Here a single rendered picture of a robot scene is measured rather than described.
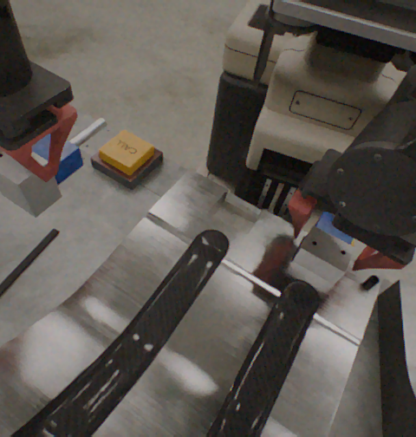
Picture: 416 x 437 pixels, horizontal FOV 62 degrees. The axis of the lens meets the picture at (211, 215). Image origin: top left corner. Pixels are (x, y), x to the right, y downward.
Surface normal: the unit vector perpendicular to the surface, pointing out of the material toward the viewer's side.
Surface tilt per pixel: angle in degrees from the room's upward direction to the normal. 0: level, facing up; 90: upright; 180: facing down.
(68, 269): 0
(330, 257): 0
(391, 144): 18
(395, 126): 29
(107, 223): 0
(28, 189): 90
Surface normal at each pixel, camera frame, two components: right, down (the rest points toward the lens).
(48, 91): 0.12, -0.57
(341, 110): -0.34, 0.82
